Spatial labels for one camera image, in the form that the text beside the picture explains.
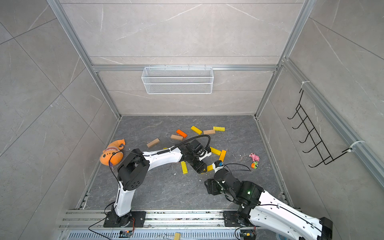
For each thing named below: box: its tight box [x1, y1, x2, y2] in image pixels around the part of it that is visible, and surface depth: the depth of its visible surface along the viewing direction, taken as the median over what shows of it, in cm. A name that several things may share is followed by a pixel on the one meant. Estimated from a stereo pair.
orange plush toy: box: [99, 139, 126, 167], surface depth 89 cm
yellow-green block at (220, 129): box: [213, 126, 226, 132], surface depth 113 cm
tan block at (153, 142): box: [146, 138, 160, 148], surface depth 106 cm
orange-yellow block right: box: [219, 149, 227, 163], surface depth 98 cm
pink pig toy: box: [249, 152, 260, 162], surface depth 97 cm
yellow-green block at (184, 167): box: [180, 161, 188, 175], surface depth 92 cm
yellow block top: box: [190, 125, 203, 135], surface depth 112 cm
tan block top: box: [203, 129, 216, 135], surface depth 110 cm
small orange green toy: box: [251, 161, 259, 170], surface depth 93 cm
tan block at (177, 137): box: [170, 134, 184, 141], surface depth 108 cm
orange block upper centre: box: [176, 129, 188, 138], surface depth 110 cm
